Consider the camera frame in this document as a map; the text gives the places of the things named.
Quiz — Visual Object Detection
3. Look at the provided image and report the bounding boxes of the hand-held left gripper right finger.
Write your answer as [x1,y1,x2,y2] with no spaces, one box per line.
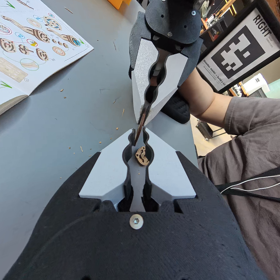
[142,127,196,212]

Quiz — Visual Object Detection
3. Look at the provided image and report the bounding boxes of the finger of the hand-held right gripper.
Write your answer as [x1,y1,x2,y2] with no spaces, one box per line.
[131,38,160,125]
[143,53,189,126]

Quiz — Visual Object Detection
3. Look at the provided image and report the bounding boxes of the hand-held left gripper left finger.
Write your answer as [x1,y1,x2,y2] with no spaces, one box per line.
[79,129,134,212]

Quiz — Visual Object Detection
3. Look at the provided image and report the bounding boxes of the oval wooden model part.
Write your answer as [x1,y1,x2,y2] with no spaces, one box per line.
[134,146,152,167]

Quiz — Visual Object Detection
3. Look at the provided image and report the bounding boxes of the round wooden disc part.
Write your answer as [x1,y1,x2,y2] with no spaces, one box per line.
[133,107,147,146]

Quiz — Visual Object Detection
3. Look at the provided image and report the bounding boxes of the person's right forearm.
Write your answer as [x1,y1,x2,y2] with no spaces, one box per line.
[178,68,233,129]

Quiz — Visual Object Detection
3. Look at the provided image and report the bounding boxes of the scattered wood splinters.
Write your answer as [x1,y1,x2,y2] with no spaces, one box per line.
[55,7,127,158]

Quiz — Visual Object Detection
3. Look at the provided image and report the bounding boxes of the yellow plastic bin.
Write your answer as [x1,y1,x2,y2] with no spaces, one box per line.
[107,0,132,10]

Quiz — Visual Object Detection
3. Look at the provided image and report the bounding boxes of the black cart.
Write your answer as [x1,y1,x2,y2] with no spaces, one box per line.
[196,119,229,141]

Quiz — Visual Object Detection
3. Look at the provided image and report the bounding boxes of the white marker sign board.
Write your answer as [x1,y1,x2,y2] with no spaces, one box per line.
[196,7,280,93]

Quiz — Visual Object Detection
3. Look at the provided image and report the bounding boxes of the illustrated instruction booklet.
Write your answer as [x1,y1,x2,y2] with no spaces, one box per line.
[0,0,94,115]

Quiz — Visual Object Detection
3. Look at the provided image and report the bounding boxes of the white storage crate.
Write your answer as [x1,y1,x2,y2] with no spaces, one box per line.
[242,73,270,99]

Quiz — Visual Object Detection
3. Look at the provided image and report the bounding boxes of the person's grey shirt torso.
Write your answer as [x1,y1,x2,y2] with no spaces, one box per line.
[197,96,280,280]

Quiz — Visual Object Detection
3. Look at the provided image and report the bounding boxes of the white cord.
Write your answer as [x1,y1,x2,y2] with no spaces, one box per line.
[221,173,280,194]

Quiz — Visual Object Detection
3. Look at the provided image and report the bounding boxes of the black lanyard strap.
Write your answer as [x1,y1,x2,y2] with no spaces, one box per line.
[215,167,280,203]

